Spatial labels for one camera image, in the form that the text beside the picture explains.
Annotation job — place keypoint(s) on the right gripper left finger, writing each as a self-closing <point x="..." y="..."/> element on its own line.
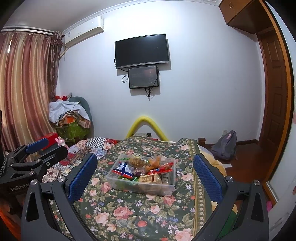
<point x="38" y="221"/>

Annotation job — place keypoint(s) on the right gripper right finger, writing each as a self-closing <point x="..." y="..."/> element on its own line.
<point x="251" y="220"/>

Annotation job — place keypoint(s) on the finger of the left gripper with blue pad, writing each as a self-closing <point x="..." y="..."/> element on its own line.
<point x="36" y="146"/>

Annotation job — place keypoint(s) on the red snack bag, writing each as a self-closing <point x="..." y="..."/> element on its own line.
<point x="165" y="168"/>

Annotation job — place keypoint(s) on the green peas snack bag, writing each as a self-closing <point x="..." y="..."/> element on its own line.
<point x="128" y="181"/>

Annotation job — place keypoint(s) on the biscuit pack with barcode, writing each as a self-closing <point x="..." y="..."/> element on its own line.
<point x="166" y="178"/>

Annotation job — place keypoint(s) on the blue white snack bag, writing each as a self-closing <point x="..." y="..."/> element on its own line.
<point x="124" y="169"/>

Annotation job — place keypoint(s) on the red box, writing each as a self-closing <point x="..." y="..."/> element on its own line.
<point x="51" y="137"/>

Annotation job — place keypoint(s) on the pink plush toy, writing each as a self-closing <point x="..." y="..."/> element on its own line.
<point x="61" y="142"/>

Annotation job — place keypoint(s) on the patchwork checkered quilt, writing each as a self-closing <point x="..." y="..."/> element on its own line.
<point x="76" y="153"/>

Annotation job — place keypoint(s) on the pile of clothes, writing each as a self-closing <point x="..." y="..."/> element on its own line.
<point x="71" y="117"/>

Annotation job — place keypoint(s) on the floral green bedspread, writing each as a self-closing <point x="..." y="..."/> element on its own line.
<point x="113" y="214"/>

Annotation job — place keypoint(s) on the grey backpack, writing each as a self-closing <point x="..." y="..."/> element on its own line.
<point x="225" y="148"/>

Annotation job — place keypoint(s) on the striped pink curtain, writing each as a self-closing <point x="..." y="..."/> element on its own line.
<point x="28" y="81"/>

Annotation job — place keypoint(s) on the clear plastic storage bin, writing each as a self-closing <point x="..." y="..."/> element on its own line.
<point x="144" y="188"/>

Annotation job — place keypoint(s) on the bread snack pack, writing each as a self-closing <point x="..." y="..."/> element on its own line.
<point x="151" y="179"/>

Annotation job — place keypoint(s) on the clear bag green zip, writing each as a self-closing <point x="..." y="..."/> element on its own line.
<point x="133" y="161"/>

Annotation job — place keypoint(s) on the brown wooden door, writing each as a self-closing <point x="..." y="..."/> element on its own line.
<point x="279" y="90"/>

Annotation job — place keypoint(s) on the white air conditioner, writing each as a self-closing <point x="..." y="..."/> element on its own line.
<point x="83" y="31"/>

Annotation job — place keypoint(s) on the wooden overhead cabinet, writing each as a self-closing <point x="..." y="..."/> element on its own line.
<point x="249" y="16"/>

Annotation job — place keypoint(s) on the small dark wall monitor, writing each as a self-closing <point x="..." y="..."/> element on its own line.
<point x="143" y="77"/>

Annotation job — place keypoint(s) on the black wall television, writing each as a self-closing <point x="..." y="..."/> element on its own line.
<point x="142" y="50"/>

